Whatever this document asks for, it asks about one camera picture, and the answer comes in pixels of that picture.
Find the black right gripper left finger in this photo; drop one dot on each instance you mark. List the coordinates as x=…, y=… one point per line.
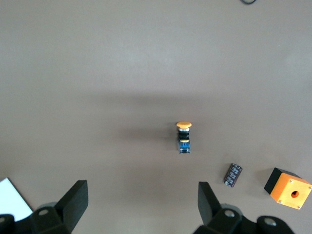
x=70, y=204

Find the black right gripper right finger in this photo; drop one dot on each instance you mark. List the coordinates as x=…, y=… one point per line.
x=207, y=204

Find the orange mushroom push button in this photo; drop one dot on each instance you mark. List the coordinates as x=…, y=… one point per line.
x=184, y=136

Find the black cylindrical capacitor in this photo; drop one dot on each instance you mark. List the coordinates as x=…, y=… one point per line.
x=232, y=175

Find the orange black button enclosure box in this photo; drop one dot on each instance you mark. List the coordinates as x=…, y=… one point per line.
x=285, y=187

